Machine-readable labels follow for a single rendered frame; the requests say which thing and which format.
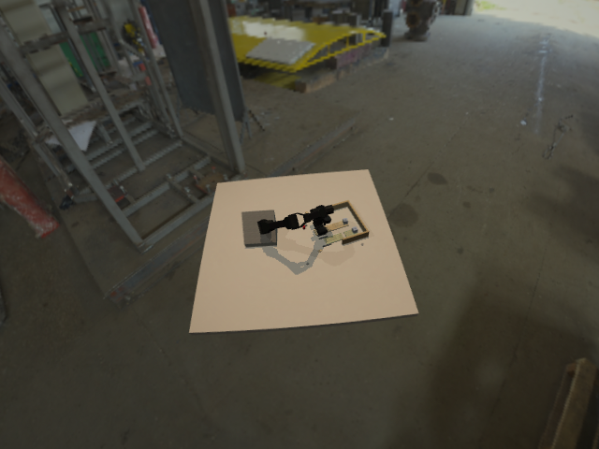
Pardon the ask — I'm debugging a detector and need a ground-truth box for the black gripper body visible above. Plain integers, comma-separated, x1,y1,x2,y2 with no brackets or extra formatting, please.
313,219,328,236

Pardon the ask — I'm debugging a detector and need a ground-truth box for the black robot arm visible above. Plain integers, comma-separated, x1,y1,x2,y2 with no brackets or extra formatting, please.
257,205,334,235

